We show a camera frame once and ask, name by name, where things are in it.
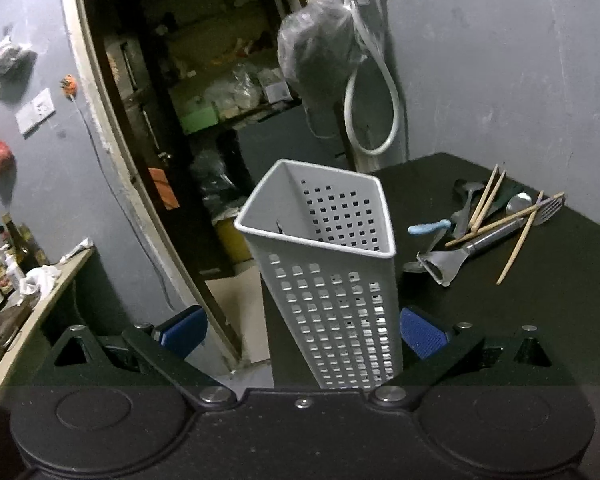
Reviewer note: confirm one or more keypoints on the yellow container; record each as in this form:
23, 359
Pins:
232, 240

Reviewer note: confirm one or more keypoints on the dark glass bottle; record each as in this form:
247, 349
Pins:
24, 255

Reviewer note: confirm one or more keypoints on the wooden chopstick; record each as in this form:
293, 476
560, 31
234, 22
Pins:
482, 200
525, 231
487, 204
511, 217

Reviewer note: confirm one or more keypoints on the wooden side shelf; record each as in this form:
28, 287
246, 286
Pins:
13, 346

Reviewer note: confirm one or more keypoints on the white crumpled cloth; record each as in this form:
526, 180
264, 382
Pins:
39, 282

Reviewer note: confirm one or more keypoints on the metal spoon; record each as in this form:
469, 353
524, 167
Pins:
518, 202

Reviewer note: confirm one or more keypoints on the grey cabinet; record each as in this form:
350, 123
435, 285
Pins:
292, 134

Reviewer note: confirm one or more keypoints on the blue handled utensil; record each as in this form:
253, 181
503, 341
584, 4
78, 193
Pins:
430, 227

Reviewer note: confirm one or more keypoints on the grey perforated utensil basket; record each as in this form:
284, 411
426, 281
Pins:
323, 241

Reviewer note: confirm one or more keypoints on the grey bag on wall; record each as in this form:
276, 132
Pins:
15, 60

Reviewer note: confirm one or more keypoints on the metal fork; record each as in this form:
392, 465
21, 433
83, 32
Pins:
546, 211

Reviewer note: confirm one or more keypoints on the metal vegetable peeler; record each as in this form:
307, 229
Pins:
444, 266

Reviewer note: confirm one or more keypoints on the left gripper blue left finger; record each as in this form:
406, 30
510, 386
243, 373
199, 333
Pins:
183, 333

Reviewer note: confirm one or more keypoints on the white door frame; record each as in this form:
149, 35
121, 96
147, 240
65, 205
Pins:
136, 200

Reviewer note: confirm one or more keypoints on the white wall socket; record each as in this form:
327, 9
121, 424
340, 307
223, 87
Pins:
35, 111

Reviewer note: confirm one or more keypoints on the orange wall hook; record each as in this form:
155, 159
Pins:
69, 86

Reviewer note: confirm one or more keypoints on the green box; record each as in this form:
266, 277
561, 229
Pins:
199, 119

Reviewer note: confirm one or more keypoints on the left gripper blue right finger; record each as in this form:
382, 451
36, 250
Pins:
422, 337

